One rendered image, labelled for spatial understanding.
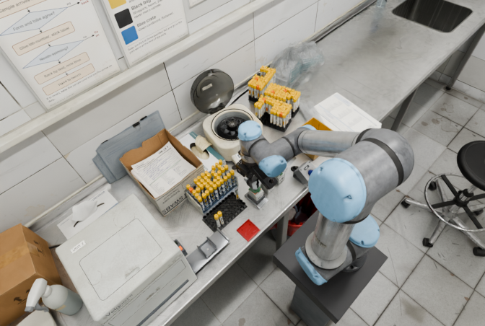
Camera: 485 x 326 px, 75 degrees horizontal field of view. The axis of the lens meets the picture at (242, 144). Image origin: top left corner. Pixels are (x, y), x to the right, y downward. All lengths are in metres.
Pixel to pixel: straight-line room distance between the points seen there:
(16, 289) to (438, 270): 2.17
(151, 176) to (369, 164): 1.02
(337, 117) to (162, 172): 0.89
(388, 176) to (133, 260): 0.73
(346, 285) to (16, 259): 1.11
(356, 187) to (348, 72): 1.41
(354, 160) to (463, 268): 1.92
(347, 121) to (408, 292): 1.14
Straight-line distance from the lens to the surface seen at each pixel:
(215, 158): 1.43
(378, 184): 0.64
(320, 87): 1.85
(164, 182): 1.42
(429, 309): 2.32
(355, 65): 2.03
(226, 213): 1.33
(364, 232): 1.04
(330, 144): 0.86
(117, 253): 1.06
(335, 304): 1.20
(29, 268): 1.33
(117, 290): 1.02
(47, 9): 1.13
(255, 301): 2.13
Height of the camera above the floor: 2.08
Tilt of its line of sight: 51 degrees down
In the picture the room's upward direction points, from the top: 6 degrees counter-clockwise
